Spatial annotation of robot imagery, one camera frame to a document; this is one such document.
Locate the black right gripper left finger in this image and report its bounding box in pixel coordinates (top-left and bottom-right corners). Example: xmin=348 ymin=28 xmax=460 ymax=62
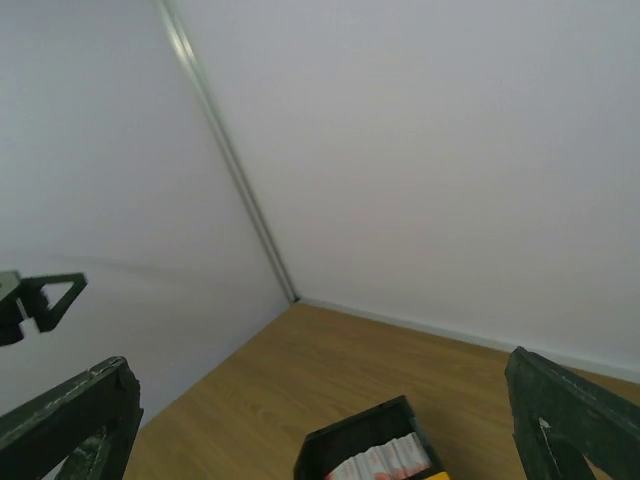
xmin=1 ymin=356 xmax=143 ymax=479

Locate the black left storage bin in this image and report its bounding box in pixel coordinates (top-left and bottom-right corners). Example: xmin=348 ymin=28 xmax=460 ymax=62
xmin=293 ymin=395 xmax=445 ymax=480

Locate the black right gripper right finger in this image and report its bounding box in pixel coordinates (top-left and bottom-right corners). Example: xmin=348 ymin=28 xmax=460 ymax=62
xmin=505 ymin=346 xmax=639 ymax=479

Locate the red white card stack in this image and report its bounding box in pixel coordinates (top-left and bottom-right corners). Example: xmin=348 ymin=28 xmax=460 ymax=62
xmin=325 ymin=433 xmax=432 ymax=480

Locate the yellow middle storage bin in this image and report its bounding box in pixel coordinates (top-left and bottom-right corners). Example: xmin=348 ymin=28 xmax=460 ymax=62
xmin=422 ymin=471 xmax=450 ymax=480

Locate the aluminium corner post left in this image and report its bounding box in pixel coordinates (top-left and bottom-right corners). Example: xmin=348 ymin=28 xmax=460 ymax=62
xmin=156 ymin=0 xmax=300 ymax=304

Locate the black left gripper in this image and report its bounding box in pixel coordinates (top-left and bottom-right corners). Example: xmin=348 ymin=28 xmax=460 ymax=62
xmin=0 ymin=270 xmax=89 ymax=346

